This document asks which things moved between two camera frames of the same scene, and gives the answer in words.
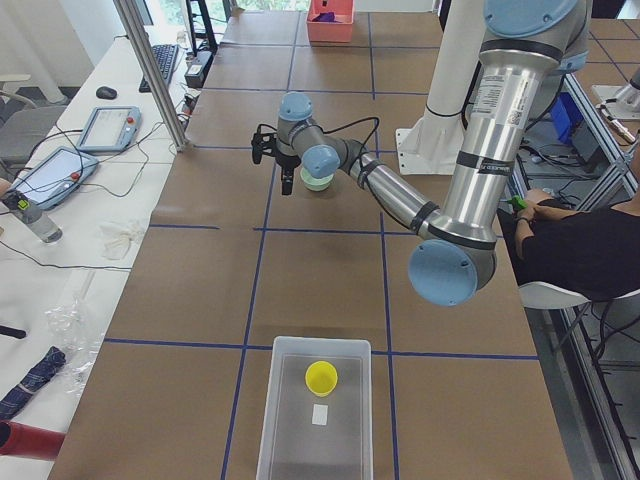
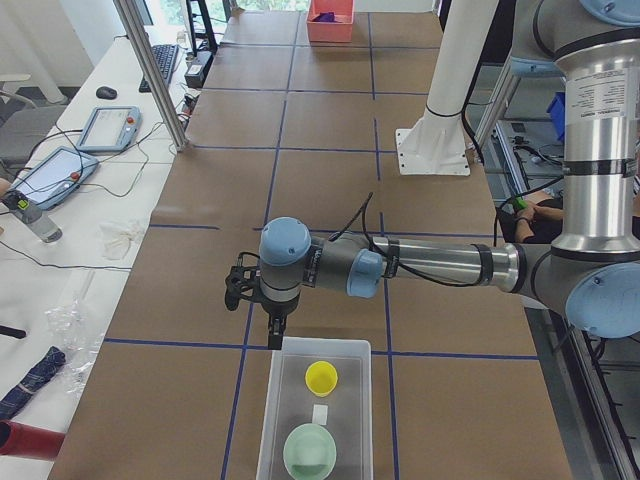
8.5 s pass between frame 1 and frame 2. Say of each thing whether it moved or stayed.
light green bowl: moved
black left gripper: moved
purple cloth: stayed
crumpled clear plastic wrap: stayed
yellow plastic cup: stayed
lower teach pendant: stayed
